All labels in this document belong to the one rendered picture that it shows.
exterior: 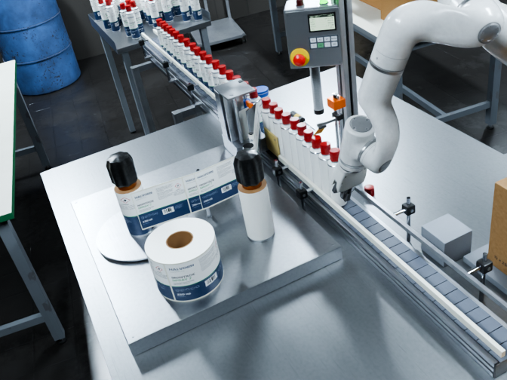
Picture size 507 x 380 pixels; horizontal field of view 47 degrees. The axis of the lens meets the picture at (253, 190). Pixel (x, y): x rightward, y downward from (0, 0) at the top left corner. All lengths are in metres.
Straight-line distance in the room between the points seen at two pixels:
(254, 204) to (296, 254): 0.19
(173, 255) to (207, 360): 0.29
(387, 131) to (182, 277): 0.67
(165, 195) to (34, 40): 3.89
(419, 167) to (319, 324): 0.80
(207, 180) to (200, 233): 0.28
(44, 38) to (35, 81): 0.41
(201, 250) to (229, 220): 0.35
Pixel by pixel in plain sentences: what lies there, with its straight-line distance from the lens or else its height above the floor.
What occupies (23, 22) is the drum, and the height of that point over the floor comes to 0.67.
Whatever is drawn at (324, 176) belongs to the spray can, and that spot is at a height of 0.98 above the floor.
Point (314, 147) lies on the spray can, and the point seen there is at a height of 1.06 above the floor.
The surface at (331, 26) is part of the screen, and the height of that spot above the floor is 1.42.
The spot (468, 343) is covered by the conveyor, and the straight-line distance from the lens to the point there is 1.54.
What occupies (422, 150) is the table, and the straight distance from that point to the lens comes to 2.27.
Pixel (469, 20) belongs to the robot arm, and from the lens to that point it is 1.43.
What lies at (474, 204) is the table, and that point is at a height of 0.83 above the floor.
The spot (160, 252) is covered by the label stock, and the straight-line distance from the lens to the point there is 1.65.
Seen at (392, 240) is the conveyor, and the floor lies 0.88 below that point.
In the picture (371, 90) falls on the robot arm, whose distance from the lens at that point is 1.53.
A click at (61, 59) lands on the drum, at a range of 5.75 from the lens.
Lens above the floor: 2.04
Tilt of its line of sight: 34 degrees down
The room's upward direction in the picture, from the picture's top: 11 degrees counter-clockwise
